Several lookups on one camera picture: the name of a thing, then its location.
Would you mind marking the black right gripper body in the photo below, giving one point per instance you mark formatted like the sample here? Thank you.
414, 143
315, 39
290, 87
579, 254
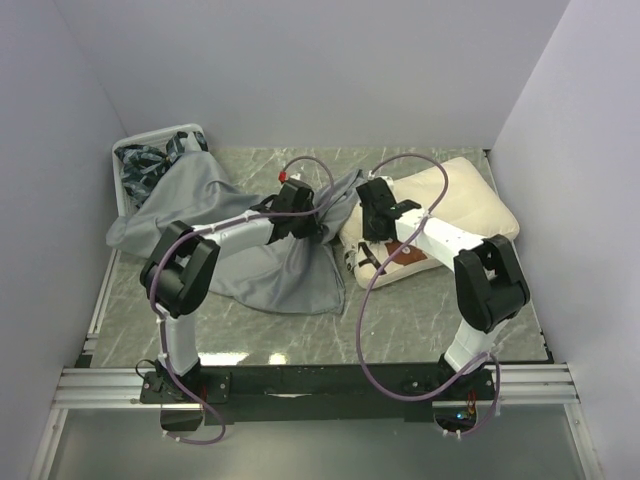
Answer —
370, 232

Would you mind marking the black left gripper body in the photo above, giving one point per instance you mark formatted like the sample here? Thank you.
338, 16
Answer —
306, 225

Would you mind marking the cream pillow with bear print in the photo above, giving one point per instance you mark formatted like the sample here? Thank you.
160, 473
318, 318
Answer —
469, 204

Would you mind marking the grey pillowcase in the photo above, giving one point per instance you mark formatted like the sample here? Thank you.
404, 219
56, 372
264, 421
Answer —
287, 277

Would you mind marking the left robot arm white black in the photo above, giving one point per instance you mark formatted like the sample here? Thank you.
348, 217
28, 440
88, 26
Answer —
178, 273

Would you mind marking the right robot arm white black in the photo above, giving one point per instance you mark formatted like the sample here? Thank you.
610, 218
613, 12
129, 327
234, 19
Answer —
489, 283

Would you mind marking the white plastic basket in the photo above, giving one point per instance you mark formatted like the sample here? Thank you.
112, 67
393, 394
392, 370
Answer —
125, 165

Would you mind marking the dark patterned cloth in basket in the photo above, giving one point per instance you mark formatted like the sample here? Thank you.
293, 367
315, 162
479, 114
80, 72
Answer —
145, 160

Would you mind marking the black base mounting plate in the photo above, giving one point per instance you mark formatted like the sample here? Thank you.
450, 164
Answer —
316, 392

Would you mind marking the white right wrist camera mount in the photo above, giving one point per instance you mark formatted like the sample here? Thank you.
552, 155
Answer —
372, 176

